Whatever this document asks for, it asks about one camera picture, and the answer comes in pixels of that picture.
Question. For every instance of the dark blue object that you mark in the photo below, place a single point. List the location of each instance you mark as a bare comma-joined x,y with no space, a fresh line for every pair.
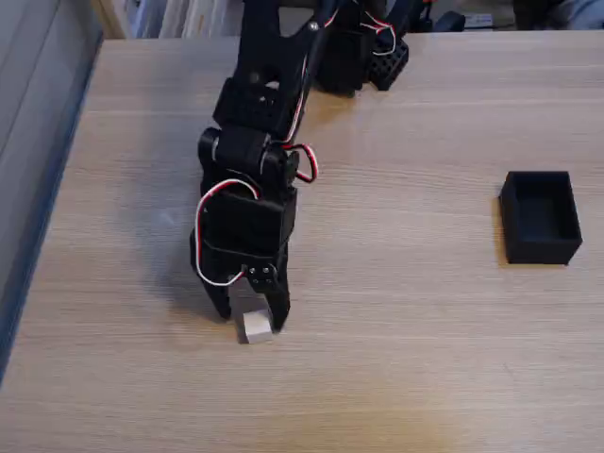
449,22

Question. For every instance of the light wooden plank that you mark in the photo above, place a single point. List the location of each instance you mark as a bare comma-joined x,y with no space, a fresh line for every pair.
111,19

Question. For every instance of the blue cloth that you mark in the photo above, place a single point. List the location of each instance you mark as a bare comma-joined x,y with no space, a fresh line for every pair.
587,14

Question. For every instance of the black open box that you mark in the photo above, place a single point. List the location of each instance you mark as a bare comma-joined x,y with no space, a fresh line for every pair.
542,252

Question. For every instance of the black orange clamp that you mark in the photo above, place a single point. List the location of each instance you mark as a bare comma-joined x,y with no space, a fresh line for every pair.
421,16

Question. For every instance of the white cube block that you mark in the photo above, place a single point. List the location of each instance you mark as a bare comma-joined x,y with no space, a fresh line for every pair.
255,328

